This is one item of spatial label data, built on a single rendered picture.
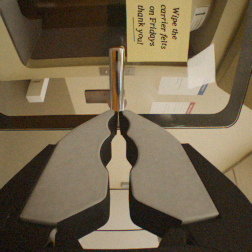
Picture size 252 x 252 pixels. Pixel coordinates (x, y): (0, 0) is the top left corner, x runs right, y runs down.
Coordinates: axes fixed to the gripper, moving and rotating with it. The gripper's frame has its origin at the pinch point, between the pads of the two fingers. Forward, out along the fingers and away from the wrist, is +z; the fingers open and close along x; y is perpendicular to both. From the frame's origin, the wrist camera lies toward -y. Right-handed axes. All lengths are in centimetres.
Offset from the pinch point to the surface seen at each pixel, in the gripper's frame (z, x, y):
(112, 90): 8.8, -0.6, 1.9
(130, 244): 120, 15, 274
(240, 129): 113, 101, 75
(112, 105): 8.8, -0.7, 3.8
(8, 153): 23.3, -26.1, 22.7
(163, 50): 13.8, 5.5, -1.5
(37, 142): 39, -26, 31
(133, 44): 13.8, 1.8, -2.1
